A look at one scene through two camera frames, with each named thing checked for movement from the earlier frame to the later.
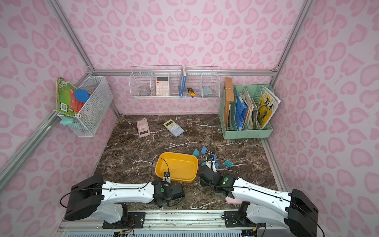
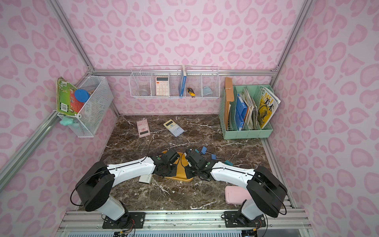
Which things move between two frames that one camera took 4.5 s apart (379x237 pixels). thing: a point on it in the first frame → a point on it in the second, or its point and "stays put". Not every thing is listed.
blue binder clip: [204, 150] stays put
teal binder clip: [228, 164] stays put
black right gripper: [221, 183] → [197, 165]
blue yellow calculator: [176, 130] stays put
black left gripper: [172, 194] → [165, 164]
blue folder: [241, 111] stays put
